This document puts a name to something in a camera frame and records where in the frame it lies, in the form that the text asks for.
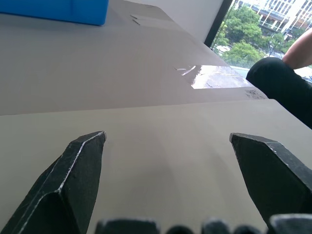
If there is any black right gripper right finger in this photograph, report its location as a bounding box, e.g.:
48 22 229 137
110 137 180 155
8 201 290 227
229 133 312 234

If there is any blue plastic box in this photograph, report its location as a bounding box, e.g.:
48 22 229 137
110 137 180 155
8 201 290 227
0 0 110 27

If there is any black window frame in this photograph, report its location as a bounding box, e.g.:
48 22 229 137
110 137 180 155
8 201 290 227
203 0 234 47

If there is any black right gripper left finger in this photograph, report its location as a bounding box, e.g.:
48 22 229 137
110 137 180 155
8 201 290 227
0 131 107 234

